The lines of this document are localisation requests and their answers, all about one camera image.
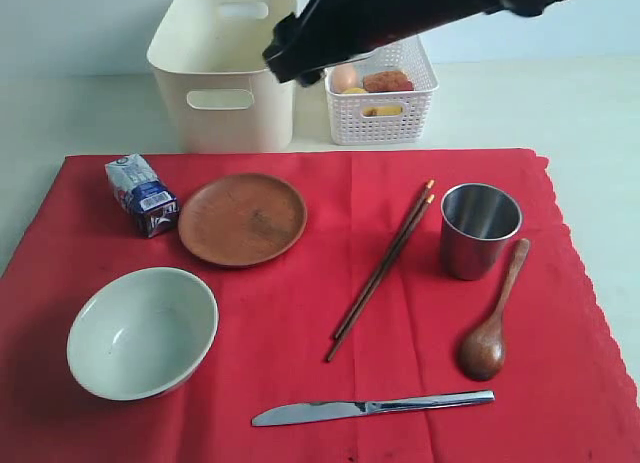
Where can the yellow orange fruit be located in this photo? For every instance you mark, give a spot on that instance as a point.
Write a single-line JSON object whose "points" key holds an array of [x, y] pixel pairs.
{"points": [[354, 90]]}

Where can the cream plastic bin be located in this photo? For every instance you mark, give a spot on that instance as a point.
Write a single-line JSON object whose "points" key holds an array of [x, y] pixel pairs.
{"points": [[206, 57]]}

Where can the brown egg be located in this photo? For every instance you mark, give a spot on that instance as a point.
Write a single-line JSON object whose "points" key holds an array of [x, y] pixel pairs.
{"points": [[344, 77]]}

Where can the upper wooden chopstick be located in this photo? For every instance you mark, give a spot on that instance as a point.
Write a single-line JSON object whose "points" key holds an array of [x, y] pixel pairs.
{"points": [[404, 225]]}

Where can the wooden spoon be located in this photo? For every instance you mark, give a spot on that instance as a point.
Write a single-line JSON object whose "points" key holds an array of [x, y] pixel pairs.
{"points": [[481, 355]]}

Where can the silver table knife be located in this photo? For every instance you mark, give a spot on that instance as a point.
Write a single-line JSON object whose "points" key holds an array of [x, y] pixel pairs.
{"points": [[311, 412]]}

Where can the fried chicken piece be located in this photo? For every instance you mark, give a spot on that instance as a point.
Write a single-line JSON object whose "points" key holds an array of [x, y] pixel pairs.
{"points": [[387, 81]]}

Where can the stainless steel cup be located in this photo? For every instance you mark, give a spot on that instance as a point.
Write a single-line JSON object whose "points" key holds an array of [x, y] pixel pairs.
{"points": [[477, 222]]}

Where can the wooden chopstick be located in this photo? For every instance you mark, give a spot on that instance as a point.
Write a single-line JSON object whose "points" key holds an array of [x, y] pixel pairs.
{"points": [[385, 269], [404, 225]]}

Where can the red table cloth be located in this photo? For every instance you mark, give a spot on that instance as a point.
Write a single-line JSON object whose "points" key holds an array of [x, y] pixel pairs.
{"points": [[563, 395]]}

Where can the pale green ceramic bowl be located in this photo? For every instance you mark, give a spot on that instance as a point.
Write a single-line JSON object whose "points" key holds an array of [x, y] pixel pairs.
{"points": [[143, 334]]}

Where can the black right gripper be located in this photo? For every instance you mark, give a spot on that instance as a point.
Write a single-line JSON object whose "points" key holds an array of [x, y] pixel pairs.
{"points": [[327, 33]]}

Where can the blue white milk carton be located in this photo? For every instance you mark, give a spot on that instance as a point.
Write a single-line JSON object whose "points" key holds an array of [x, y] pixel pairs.
{"points": [[153, 207]]}

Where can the white perforated plastic basket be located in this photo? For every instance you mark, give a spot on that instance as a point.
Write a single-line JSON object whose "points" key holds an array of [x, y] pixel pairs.
{"points": [[349, 127]]}

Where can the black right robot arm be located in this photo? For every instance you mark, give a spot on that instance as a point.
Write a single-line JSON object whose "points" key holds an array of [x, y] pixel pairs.
{"points": [[412, 17]]}

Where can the brown wooden plate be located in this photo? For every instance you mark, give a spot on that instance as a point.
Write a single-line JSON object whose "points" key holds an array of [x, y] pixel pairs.
{"points": [[242, 220]]}

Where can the lower wooden chopstick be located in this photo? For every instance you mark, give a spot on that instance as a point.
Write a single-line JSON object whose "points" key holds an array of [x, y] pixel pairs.
{"points": [[385, 269]]}

